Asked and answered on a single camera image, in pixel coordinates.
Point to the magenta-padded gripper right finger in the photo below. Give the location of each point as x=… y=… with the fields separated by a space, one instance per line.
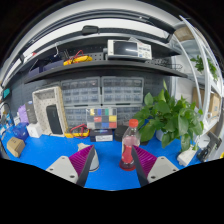
x=161 y=168

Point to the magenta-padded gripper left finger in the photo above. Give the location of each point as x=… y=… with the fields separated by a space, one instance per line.
x=63 y=168

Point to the clear red-capped drink bottle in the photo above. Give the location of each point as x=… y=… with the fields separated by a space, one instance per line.
x=128 y=146

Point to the white plastic block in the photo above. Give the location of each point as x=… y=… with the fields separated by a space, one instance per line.
x=186 y=156

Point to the beige ceramic cup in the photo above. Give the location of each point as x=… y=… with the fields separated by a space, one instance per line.
x=95 y=161

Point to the small white box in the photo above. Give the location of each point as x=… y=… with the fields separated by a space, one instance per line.
x=34 y=130

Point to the black flat device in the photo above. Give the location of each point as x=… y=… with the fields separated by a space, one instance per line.
x=54 y=119

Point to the black box with white label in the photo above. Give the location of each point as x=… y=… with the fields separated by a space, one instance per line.
x=101 y=135

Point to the green potted plant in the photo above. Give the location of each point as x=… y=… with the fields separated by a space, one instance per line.
x=170 y=116

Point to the grey small-parts drawer cabinet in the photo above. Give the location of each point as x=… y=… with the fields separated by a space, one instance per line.
x=80 y=91
x=128 y=115
x=121 y=90
x=75 y=116

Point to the plain black box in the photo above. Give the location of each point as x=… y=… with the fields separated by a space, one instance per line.
x=119 y=133

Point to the blue translucent container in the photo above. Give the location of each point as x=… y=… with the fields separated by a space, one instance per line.
x=20 y=131

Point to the clear box of coloured parts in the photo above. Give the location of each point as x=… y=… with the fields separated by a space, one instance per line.
x=101 y=118

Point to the dark grey carton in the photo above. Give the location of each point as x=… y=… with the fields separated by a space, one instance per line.
x=32 y=112

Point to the white perforated tray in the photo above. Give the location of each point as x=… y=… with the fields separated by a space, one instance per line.
x=41 y=106

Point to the purple bag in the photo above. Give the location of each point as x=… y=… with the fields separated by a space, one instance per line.
x=22 y=114

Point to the white shelf unit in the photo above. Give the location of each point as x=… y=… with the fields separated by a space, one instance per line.
x=208 y=100

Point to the black workbench shelf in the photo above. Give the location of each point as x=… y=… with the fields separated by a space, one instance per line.
x=106 y=68

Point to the white bench oscilloscope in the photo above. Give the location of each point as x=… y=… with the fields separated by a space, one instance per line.
x=126 y=49

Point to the black lamp head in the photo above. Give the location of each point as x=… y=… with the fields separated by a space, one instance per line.
x=90 y=30

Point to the black clamp mount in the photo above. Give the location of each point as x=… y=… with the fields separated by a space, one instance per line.
x=208 y=146

